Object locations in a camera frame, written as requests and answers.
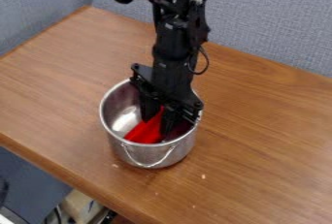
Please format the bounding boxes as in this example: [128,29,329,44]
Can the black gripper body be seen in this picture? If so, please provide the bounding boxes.
[131,46,204,121]

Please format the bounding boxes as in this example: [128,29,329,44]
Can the red block object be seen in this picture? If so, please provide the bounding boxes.
[124,110,163,144]

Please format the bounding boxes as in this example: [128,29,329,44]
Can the metal pot with handle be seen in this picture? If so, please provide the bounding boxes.
[98,80,199,169]

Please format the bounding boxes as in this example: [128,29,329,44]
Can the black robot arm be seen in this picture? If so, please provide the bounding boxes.
[113,0,210,136]

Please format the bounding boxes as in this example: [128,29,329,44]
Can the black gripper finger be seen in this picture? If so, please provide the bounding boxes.
[159,104,183,136]
[139,91,160,122]

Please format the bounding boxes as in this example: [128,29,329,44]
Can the beige box under table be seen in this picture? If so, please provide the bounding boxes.
[60,190,105,224]

